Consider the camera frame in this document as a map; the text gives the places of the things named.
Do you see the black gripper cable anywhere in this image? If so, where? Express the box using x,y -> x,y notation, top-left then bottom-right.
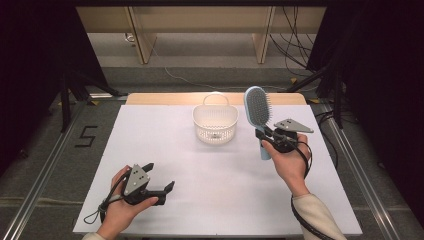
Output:
290,139 -> 334,240
83,168 -> 133,225

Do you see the white table mat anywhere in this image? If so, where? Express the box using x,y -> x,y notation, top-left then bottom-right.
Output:
72,104 -> 364,237

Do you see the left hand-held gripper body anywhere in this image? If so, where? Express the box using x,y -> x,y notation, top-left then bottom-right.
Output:
122,163 -> 167,206

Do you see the light blue hairbrush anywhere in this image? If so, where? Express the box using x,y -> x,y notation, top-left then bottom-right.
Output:
243,85 -> 274,161

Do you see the black curtain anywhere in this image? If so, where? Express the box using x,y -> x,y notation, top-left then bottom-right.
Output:
306,0 -> 424,228
0,0 -> 109,174

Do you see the bundle of black cables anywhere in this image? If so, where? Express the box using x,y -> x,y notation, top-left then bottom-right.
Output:
269,6 -> 318,76

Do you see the white floor cable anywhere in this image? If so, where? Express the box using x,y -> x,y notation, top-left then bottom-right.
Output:
149,43 -> 318,93

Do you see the beige wooden desk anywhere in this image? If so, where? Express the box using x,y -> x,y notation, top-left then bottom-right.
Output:
75,6 -> 327,65

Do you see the black metal stand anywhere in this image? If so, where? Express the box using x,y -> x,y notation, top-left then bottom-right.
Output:
281,63 -> 344,129
59,71 -> 128,134

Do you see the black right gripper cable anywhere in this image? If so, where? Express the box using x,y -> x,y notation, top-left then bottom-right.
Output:
290,139 -> 334,240

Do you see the person's left hand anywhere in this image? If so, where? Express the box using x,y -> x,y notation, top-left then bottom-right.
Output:
99,165 -> 160,239

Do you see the metal floor rail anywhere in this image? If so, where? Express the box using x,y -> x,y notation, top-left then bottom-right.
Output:
1,101 -> 88,240
321,103 -> 399,240

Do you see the person's right hand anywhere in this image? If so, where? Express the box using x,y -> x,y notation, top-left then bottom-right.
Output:
261,133 -> 311,198

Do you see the white plastic basket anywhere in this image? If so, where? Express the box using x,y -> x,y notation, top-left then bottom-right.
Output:
192,93 -> 240,146

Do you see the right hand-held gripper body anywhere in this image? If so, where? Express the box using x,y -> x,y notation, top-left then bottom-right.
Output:
270,118 -> 314,154

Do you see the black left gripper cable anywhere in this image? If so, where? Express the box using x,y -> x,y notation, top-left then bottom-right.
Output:
83,168 -> 133,225

